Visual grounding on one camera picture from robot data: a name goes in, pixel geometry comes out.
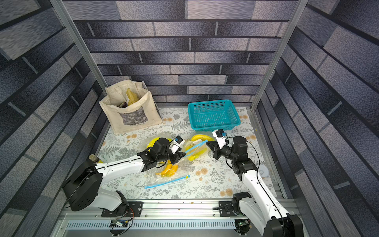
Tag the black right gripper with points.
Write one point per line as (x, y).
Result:
(218, 151)

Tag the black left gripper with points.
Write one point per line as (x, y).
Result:
(177, 157)

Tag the large yellow banana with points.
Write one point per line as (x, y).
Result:
(202, 137)

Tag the clear zip-top bag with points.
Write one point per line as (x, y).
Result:
(160, 155)
(180, 171)

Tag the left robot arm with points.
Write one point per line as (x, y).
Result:
(83, 187)

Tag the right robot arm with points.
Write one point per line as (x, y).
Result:
(263, 210)

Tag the bananas in right bag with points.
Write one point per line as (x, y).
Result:
(195, 151)

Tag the yellow banana bunch left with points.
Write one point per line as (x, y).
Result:
(158, 145)

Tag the beige canvas tote bag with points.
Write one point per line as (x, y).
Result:
(123, 118)

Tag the teal plastic basket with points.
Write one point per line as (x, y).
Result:
(212, 115)

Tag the yellow item in tote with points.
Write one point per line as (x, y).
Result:
(132, 97)

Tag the small yellow glass bottle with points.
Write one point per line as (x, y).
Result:
(95, 159)

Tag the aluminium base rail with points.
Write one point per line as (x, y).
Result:
(178, 218)

